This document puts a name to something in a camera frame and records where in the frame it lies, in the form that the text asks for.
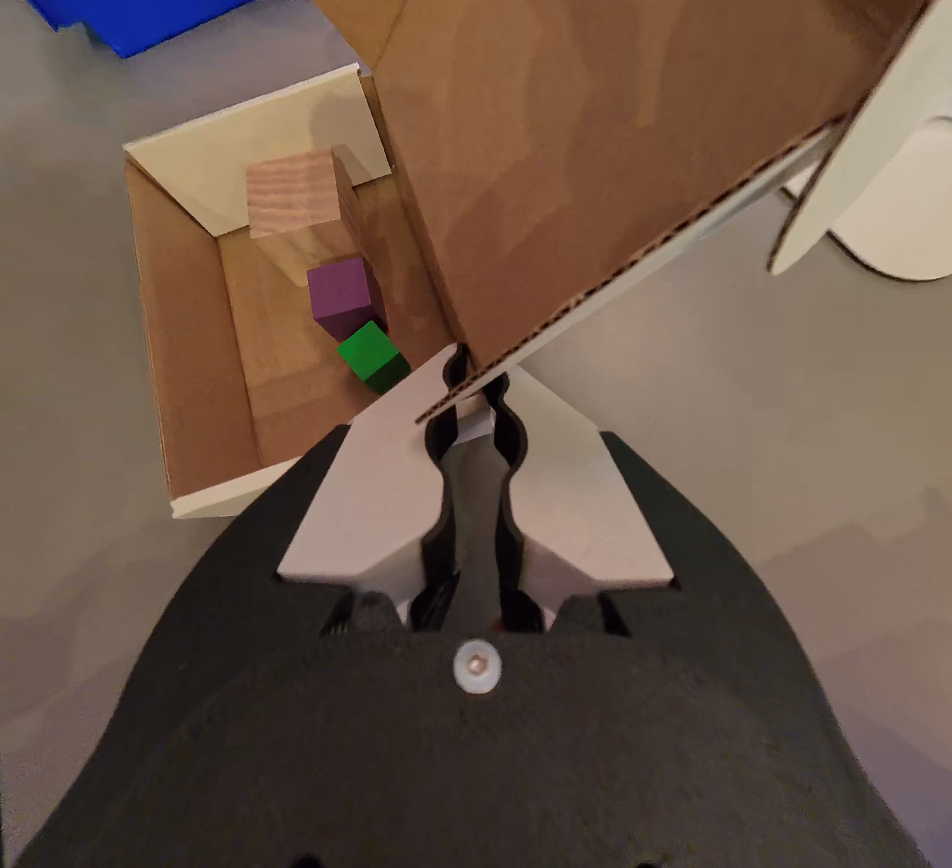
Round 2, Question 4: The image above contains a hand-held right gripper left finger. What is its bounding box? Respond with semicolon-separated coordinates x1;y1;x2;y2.
277;343;471;632

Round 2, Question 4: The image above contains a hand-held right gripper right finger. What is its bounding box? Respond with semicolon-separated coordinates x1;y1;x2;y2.
485;364;676;632

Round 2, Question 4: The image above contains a green cube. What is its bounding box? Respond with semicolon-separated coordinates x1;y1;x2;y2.
336;319;412;395

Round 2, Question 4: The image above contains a purple cube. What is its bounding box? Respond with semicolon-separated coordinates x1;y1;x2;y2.
306;256;388;342

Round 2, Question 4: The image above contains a large plain wooden cube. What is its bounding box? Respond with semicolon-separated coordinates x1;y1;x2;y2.
245;146;367;283

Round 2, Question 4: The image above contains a white and brown cardboard box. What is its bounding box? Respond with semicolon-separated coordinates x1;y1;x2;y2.
122;0;952;519

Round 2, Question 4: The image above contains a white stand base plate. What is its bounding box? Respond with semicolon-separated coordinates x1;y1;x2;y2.
777;115;952;283

